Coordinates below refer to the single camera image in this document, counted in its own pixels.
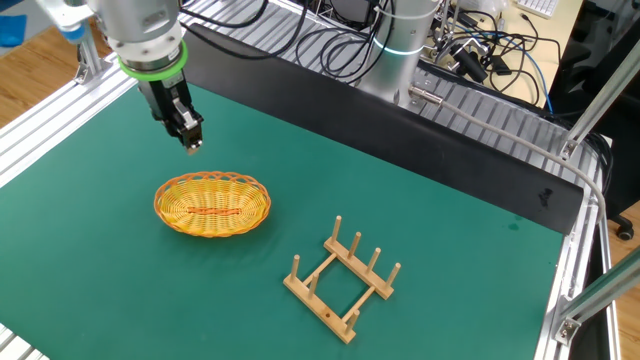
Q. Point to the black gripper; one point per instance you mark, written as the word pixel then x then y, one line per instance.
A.
pixel 165 100

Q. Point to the orange yellow wicker basket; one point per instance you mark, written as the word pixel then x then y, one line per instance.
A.
pixel 212 210

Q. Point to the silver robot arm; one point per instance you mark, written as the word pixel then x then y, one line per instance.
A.
pixel 140 25

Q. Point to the wooden peg dish rack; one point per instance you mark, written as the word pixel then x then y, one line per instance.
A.
pixel 320 311

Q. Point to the green table mat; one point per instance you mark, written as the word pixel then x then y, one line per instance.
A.
pixel 150 300

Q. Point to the black rubber barrier strip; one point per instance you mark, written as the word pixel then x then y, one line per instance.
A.
pixel 400 140

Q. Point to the white keyboard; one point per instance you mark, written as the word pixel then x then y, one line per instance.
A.
pixel 540 6

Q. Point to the beige desk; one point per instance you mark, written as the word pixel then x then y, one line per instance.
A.
pixel 565 30

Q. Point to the black office chair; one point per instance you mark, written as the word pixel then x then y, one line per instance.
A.
pixel 625 150

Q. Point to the aluminium frame post with bracket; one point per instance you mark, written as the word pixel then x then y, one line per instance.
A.
pixel 90 60
pixel 600 105
pixel 600 292

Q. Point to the aluminium profile table frame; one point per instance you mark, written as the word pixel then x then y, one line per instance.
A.
pixel 30 145

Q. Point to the silver blue wrist camera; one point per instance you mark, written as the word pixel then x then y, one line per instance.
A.
pixel 65 15

